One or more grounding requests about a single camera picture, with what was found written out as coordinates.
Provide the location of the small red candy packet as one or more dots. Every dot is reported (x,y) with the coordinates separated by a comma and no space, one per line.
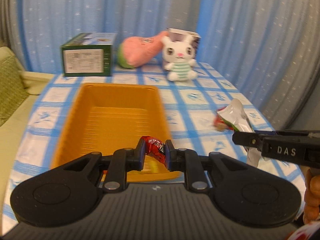
(220,125)

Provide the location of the pink plush toy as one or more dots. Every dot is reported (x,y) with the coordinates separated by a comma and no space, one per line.
(140,50)

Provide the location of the green patterned cushion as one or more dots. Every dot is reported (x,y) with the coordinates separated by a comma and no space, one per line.
(11,87)

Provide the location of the white purple carton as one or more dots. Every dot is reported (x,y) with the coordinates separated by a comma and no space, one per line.
(181,33)

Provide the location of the blue starred curtain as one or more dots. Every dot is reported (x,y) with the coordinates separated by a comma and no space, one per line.
(250,30)

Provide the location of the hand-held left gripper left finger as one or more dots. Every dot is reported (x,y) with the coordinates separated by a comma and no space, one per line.
(142,153)

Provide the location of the red snack packet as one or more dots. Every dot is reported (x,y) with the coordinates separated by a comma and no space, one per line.
(156,150)

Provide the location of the person's right hand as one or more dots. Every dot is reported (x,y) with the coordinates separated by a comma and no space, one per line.
(312,192)

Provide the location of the red white clothing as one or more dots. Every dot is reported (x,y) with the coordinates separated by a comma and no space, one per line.
(303,233)

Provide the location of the green cardboard box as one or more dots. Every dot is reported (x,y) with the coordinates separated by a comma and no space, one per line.
(87,60)

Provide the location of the orange plastic tray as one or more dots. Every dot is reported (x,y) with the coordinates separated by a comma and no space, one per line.
(112,120)

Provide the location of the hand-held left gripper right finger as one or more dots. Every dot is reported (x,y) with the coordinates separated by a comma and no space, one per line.
(168,155)

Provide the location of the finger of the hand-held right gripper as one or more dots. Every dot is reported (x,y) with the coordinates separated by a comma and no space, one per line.
(246,138)

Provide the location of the white bunny plush toy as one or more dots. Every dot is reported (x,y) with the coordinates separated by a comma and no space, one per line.
(178,60)

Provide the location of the white silver snack packet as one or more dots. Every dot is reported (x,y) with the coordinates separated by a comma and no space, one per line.
(236,112)

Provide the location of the blue checked tablecloth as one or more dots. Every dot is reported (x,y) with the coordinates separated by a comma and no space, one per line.
(195,105)

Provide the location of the beige sofa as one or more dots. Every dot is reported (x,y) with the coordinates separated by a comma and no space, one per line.
(15,142)

